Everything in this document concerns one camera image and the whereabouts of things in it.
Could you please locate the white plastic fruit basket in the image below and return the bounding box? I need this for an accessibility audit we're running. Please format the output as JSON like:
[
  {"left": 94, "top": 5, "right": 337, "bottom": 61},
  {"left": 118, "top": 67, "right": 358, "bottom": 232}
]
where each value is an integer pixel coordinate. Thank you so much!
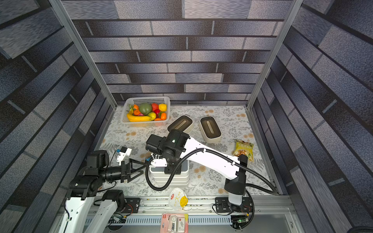
[{"left": 121, "top": 97, "right": 171, "bottom": 127}]

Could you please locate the yellow toy banana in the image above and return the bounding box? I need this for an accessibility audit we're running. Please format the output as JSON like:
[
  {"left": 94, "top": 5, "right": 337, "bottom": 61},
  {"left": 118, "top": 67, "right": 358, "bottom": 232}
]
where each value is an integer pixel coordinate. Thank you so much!
[{"left": 127, "top": 113, "right": 151, "bottom": 122}]

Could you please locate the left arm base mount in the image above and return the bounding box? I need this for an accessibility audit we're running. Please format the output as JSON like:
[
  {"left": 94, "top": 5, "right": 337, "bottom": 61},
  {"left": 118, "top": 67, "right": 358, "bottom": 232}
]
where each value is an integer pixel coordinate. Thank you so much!
[{"left": 117, "top": 197, "right": 141, "bottom": 215}]

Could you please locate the floral table cloth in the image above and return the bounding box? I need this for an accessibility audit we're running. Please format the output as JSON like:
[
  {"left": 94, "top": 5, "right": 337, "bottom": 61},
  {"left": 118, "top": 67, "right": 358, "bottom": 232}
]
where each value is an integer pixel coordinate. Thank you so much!
[{"left": 99, "top": 105, "right": 271, "bottom": 197}]

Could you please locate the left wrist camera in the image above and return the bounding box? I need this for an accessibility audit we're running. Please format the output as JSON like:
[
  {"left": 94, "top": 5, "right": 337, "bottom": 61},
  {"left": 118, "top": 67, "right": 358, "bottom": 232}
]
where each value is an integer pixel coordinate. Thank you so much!
[{"left": 116, "top": 147, "right": 132, "bottom": 166}]

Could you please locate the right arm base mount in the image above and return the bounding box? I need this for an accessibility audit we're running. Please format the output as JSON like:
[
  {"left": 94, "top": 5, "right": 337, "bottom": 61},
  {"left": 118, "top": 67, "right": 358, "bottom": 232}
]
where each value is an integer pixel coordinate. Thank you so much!
[{"left": 212, "top": 196, "right": 254, "bottom": 215}]

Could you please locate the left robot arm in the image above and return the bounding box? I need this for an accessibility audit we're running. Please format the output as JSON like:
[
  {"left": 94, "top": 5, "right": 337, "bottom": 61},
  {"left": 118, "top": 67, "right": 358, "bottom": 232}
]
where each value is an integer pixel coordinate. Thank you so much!
[{"left": 59, "top": 150, "right": 146, "bottom": 233}]

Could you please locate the pink packaged item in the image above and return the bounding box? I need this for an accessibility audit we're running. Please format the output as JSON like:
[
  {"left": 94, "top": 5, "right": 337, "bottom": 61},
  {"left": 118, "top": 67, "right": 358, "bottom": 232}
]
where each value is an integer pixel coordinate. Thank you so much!
[{"left": 160, "top": 214, "right": 188, "bottom": 233}]

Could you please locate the cream box dark lid left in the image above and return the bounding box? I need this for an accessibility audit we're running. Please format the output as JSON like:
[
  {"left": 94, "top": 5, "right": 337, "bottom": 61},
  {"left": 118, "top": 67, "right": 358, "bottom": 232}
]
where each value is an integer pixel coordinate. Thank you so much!
[{"left": 167, "top": 115, "right": 194, "bottom": 134}]

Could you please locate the yellow toy pepper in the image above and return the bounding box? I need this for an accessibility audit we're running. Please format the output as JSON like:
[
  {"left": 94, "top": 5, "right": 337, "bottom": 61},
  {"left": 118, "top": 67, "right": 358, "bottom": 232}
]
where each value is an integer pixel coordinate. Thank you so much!
[{"left": 158, "top": 104, "right": 167, "bottom": 112}]

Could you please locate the snack bag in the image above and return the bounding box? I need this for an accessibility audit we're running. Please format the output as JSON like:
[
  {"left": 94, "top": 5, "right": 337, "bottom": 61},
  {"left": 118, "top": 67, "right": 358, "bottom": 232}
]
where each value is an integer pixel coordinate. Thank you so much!
[{"left": 233, "top": 139, "right": 254, "bottom": 162}]

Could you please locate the cream box dark lid right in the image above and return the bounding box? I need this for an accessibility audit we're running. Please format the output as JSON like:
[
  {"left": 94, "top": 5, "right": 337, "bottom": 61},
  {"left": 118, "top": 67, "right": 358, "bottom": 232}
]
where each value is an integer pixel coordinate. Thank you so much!
[{"left": 199, "top": 116, "right": 222, "bottom": 143}]

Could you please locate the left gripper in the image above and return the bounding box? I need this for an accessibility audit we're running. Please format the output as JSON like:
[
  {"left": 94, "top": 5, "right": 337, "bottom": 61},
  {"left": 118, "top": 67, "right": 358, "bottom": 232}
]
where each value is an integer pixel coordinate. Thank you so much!
[{"left": 101, "top": 159, "right": 148, "bottom": 182}]

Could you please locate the cream box dark lid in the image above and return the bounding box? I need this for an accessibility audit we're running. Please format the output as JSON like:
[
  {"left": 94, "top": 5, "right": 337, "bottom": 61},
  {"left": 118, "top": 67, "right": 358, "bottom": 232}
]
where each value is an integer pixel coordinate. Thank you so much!
[
  {"left": 199, "top": 116, "right": 222, "bottom": 143},
  {"left": 167, "top": 115, "right": 194, "bottom": 134}
]

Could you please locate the red toy pepper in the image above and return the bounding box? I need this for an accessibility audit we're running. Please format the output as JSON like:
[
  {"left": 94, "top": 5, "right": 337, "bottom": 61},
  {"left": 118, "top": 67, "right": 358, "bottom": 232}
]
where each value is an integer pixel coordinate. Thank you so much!
[{"left": 151, "top": 103, "right": 159, "bottom": 112}]

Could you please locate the white box grey lid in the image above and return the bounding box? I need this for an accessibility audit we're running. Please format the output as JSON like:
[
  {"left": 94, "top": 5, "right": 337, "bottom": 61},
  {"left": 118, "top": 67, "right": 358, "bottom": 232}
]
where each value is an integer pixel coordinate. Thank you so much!
[
  {"left": 150, "top": 171, "right": 190, "bottom": 180},
  {"left": 151, "top": 176, "right": 190, "bottom": 183},
  {"left": 149, "top": 160, "right": 189, "bottom": 176}
]

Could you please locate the aluminium rail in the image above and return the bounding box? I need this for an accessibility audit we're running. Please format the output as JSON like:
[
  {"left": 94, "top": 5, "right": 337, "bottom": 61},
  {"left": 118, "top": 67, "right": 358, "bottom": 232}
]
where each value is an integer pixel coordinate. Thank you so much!
[{"left": 58, "top": 195, "right": 295, "bottom": 216}]

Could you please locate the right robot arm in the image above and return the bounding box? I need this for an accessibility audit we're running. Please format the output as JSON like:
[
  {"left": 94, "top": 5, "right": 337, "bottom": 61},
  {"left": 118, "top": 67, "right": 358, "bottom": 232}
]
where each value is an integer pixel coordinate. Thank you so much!
[{"left": 145, "top": 129, "right": 248, "bottom": 206}]

